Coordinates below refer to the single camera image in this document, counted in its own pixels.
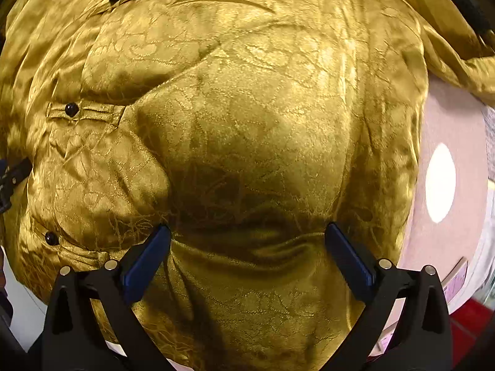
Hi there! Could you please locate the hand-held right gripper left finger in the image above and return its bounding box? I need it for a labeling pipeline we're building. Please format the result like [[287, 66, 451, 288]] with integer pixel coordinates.
[[41, 224, 173, 371]]

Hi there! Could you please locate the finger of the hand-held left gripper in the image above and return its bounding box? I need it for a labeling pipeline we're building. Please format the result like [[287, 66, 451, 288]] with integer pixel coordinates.
[[0, 158, 32, 214]]

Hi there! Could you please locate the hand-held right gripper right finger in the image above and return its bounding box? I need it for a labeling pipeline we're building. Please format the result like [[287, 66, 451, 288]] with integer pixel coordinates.
[[324, 222, 453, 371]]

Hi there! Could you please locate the golden satin patterned jacket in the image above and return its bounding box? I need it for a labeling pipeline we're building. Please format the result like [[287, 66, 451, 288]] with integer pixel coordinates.
[[0, 0, 495, 371]]

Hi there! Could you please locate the pink polka dot blanket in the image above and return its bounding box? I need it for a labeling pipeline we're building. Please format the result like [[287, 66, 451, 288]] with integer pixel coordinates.
[[365, 75, 493, 360]]

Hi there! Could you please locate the black object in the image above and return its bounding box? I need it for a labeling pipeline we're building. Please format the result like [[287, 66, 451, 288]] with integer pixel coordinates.
[[441, 0, 493, 43]]

